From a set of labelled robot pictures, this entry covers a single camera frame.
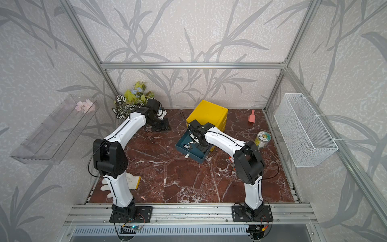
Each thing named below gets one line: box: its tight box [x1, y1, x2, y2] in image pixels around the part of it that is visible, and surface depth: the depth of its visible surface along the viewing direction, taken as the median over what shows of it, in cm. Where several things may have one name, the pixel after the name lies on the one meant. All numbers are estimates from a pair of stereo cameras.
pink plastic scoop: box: [247, 109, 256, 124], surface depth 114 cm
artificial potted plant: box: [111, 81, 155, 120], surface depth 92 cm
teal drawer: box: [174, 129, 211, 164], surface depth 86 cm
